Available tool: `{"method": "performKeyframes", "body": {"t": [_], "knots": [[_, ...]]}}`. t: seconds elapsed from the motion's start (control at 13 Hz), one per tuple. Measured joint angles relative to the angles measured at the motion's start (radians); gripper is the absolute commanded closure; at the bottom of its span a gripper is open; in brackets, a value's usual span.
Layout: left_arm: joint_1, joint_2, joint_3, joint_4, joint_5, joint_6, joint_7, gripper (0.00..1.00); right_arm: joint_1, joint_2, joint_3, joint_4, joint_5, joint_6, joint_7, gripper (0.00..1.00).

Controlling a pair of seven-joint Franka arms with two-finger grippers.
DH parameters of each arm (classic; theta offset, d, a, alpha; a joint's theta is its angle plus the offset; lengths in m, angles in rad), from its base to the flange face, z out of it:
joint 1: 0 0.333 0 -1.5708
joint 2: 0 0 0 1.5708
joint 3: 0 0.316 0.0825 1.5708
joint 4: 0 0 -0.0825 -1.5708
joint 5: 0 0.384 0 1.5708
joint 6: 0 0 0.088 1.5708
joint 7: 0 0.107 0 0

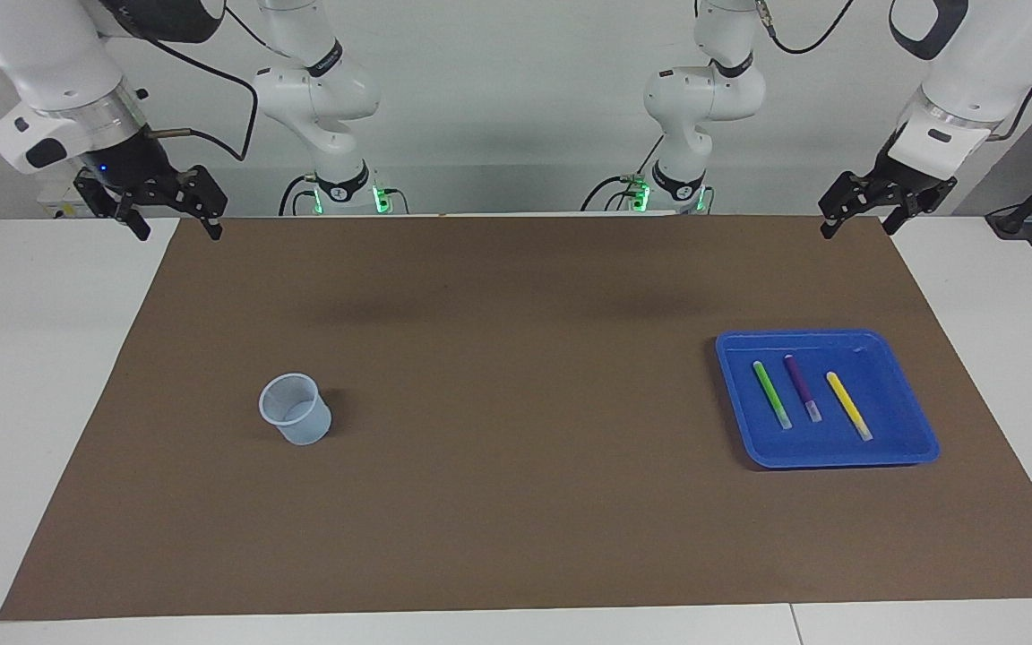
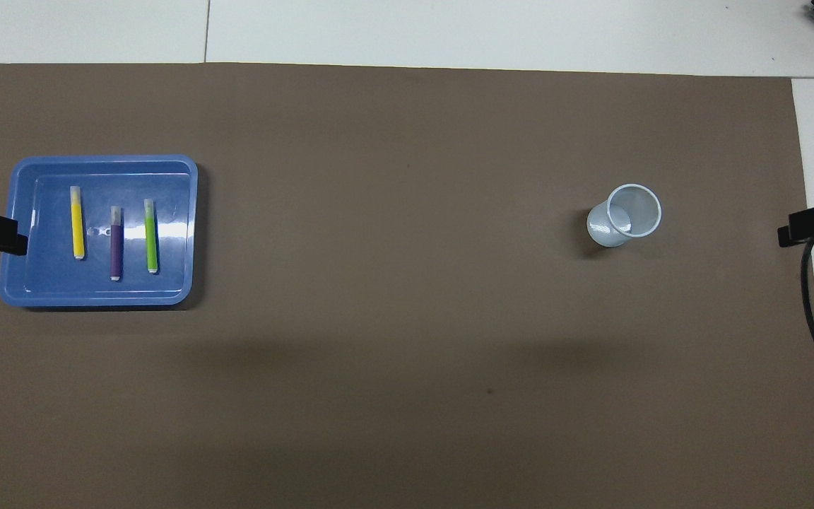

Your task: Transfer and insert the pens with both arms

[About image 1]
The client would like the black base cable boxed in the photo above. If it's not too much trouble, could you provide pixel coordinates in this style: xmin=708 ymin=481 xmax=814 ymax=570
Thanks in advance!
xmin=279 ymin=175 xmax=318 ymax=216
xmin=580 ymin=134 xmax=662 ymax=212

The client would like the green pen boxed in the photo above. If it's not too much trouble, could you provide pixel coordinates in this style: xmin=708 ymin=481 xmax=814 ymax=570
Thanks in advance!
xmin=752 ymin=360 xmax=793 ymax=431

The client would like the brown table mat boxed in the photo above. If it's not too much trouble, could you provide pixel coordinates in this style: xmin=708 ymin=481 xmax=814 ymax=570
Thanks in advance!
xmin=0 ymin=213 xmax=1032 ymax=622

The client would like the yellow pen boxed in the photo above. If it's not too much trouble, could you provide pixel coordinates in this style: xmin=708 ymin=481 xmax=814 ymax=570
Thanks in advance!
xmin=826 ymin=371 xmax=873 ymax=442

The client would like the purple pen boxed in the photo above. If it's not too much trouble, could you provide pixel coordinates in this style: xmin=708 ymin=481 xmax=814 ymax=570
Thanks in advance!
xmin=783 ymin=355 xmax=823 ymax=424

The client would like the translucent plastic cup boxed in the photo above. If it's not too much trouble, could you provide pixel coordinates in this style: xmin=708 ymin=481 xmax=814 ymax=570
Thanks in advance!
xmin=258 ymin=373 xmax=333 ymax=446

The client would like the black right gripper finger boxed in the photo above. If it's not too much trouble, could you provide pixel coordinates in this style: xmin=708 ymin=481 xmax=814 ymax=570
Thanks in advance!
xmin=75 ymin=175 xmax=151 ymax=241
xmin=177 ymin=166 xmax=228 ymax=238

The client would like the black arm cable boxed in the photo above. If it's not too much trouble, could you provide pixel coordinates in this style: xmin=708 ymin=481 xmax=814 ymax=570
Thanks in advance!
xmin=756 ymin=0 xmax=1032 ymax=142
xmin=144 ymin=0 xmax=302 ymax=164

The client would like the white power box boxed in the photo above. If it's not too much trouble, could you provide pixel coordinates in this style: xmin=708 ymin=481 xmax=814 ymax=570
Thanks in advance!
xmin=37 ymin=170 xmax=91 ymax=219

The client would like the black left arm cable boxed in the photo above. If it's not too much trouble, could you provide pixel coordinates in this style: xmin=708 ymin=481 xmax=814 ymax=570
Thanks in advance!
xmin=756 ymin=0 xmax=1032 ymax=142

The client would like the blue plastic tray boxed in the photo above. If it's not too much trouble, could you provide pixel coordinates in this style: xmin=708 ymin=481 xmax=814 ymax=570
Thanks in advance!
xmin=715 ymin=329 xmax=941 ymax=469

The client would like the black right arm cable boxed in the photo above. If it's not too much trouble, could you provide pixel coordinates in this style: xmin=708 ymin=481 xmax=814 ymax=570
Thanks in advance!
xmin=144 ymin=0 xmax=302 ymax=164

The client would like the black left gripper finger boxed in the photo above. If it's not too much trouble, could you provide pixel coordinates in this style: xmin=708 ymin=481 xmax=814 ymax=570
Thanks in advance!
xmin=819 ymin=172 xmax=880 ymax=239
xmin=883 ymin=202 xmax=929 ymax=236

